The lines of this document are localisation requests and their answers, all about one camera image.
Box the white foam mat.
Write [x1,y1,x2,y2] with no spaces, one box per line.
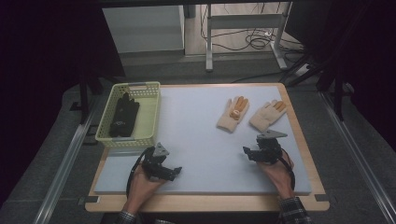
[93,85,312,196]

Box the black tripod stand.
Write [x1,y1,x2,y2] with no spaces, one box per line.
[284,52,348,121]

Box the white metal stand frame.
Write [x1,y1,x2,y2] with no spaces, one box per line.
[205,2,293,73]

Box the beige glove with orange fingers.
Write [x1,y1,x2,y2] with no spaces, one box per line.
[248,99,288,134]

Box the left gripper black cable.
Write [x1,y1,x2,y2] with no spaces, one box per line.
[125,147,155,198]

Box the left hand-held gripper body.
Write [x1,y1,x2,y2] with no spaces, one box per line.
[141,142,174,182]

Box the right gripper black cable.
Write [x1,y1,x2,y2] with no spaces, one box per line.
[281,148,297,191]

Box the person's left hand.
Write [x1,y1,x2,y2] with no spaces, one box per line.
[124,163,167,215]

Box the white power strip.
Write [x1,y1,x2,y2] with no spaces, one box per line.
[294,63,311,77]

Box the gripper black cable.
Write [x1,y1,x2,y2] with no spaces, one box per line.
[281,148,297,191]
[125,147,155,198]

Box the beige glove with round tag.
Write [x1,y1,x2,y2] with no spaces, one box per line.
[216,95,250,134]

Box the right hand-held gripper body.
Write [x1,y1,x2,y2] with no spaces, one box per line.
[250,129,289,165]

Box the person's right hand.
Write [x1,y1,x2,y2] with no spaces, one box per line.
[257,149,296,200]

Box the grey cabinet panel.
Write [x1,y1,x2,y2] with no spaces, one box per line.
[102,5,186,54]

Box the metal floor rail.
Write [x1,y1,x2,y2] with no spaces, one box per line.
[319,91,396,224]
[32,95,101,224]

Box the tangle of black floor cables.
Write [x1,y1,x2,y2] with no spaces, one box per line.
[200,3,305,53]

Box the pale yellow plastic basket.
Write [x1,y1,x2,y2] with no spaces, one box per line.
[95,80,162,149]

